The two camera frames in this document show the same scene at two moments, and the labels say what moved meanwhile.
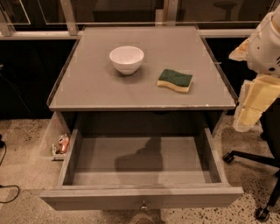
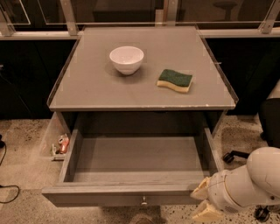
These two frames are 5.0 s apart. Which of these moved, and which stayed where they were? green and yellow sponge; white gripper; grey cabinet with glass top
Moved: white gripper
Stayed: grey cabinet with glass top; green and yellow sponge
